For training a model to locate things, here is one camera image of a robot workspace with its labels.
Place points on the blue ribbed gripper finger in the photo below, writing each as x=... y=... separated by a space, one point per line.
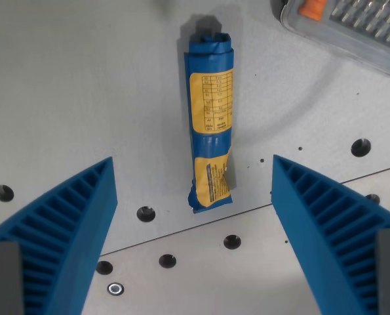
x=60 y=229
x=332 y=236

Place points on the rolled blue bag yellow label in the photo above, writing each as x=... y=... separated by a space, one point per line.
x=211 y=131

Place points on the silver table bolt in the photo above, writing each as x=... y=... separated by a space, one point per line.
x=115 y=289

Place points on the clear plastic bit set case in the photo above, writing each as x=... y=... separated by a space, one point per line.
x=348 y=29

